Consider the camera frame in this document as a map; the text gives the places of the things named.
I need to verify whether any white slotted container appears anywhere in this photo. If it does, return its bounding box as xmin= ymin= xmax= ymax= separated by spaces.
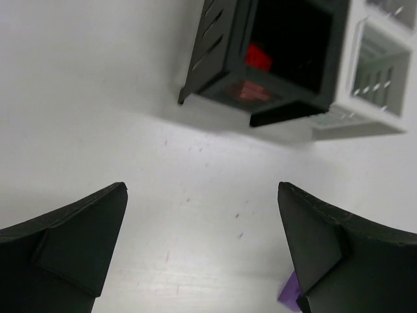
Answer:
xmin=308 ymin=1 xmax=416 ymax=141

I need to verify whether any purple lego brick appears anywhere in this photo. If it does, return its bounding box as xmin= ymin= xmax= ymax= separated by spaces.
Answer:
xmin=277 ymin=271 xmax=302 ymax=312

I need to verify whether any black slotted container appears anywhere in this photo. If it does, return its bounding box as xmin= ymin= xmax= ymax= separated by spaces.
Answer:
xmin=178 ymin=0 xmax=350 ymax=127

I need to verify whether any red lego brick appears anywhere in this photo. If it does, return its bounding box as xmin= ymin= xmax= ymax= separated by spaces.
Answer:
xmin=225 ymin=80 xmax=280 ymax=102

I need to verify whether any red lego piece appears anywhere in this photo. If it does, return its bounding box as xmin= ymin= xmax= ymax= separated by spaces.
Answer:
xmin=245 ymin=42 xmax=273 ymax=72

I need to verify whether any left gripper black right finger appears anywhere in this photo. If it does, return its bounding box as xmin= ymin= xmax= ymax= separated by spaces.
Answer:
xmin=278 ymin=182 xmax=416 ymax=312

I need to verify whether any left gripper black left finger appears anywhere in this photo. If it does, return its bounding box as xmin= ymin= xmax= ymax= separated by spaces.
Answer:
xmin=1 ymin=182 xmax=128 ymax=312

